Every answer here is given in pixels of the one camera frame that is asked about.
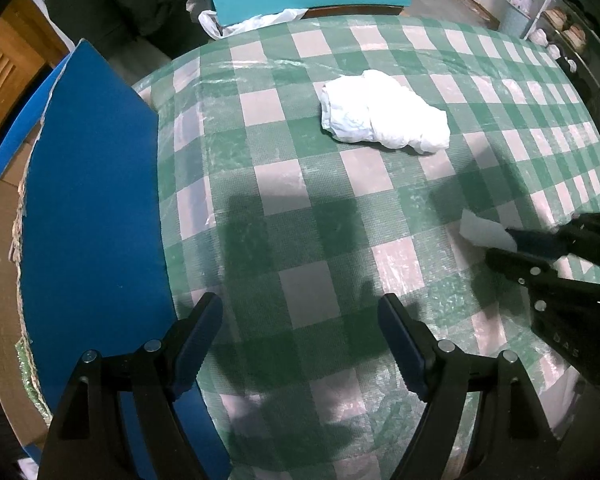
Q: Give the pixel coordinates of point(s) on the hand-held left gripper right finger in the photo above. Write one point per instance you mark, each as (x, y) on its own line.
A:
(402, 345)

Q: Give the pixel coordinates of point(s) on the green checked tablecloth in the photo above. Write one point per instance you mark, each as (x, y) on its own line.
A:
(290, 160)

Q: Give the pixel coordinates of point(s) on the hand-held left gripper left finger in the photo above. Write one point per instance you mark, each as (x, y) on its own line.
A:
(200, 345)

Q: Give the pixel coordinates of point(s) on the metal shoe rack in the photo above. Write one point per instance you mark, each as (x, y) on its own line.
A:
(575, 35)

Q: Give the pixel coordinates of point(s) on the black hanging coat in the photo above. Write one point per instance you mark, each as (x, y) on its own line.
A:
(105, 5)

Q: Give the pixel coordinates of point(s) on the wooden louvered wardrobe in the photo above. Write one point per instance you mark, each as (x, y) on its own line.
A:
(10, 70)

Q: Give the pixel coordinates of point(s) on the pale blue cloth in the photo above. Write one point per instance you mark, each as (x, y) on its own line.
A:
(385, 115)

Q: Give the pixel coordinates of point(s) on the pale blue bin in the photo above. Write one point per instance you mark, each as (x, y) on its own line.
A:
(517, 22)

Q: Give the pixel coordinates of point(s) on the small white cloth piece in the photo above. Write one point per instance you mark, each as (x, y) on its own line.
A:
(480, 230)

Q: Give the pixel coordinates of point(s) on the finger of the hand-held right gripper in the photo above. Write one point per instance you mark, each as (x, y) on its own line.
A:
(535, 242)
(515, 262)

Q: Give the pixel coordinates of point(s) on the blue-rimmed cardboard box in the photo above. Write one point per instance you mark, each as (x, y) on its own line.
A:
(90, 210)

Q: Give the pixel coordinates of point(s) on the white plastic bag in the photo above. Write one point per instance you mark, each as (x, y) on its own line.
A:
(245, 25)

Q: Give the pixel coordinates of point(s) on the white bin liner bag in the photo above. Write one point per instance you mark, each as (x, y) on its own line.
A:
(527, 2)

